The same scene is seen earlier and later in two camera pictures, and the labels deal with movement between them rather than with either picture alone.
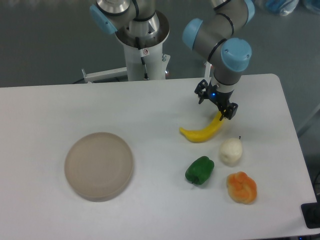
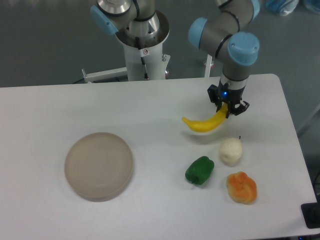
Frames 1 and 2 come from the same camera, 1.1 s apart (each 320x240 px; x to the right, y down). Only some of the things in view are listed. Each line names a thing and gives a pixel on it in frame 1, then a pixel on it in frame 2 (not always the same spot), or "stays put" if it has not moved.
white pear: (230, 151) stays put
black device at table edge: (311, 214) stays put
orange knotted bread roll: (241, 188) stays put
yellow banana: (205, 134) → (210, 123)
